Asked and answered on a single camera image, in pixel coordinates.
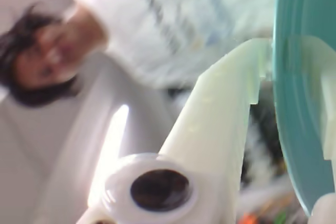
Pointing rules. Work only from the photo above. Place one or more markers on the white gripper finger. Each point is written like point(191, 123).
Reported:
point(329, 103)
point(210, 129)

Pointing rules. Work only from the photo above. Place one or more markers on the googly eye sticker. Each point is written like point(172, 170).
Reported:
point(160, 190)

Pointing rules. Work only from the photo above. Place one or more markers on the teal blue plate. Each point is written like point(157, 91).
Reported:
point(296, 116)

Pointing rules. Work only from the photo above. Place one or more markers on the person in printed white shirt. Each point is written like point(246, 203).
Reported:
point(131, 11)

